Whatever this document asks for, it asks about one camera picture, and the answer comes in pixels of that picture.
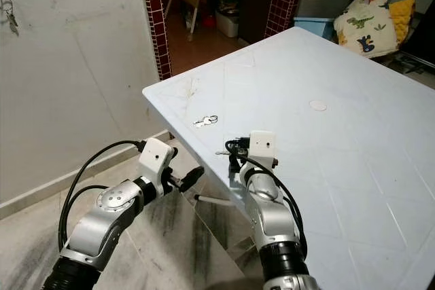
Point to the white plastic container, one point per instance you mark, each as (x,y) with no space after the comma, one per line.
(228,24)

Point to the white table leg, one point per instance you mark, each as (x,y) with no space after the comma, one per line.
(214,200)

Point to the round white table cap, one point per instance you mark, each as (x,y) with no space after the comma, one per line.
(317,105)

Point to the black furniture piece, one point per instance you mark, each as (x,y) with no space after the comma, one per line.
(420,45)

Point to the yellow pillow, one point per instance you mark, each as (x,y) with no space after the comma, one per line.
(404,15)

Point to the blue plastic bin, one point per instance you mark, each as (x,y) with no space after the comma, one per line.
(312,25)

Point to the silver key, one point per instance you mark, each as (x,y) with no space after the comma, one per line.
(221,153)

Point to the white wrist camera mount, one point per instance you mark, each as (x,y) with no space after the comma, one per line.
(262,146)
(158,155)

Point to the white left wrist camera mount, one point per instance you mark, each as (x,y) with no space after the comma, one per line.
(158,155)

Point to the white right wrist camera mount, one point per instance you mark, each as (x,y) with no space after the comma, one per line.
(262,146)

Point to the dinosaur print pillow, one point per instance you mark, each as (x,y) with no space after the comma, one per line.
(363,25)

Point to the hanging key bunch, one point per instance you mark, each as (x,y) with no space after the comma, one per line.
(10,17)

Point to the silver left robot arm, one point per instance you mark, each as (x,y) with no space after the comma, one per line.
(110,202)

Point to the red ball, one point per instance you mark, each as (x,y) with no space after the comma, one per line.
(209,21)

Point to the white plastic table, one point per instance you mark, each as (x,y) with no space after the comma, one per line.
(333,168)

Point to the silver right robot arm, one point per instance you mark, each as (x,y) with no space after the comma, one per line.
(268,215)

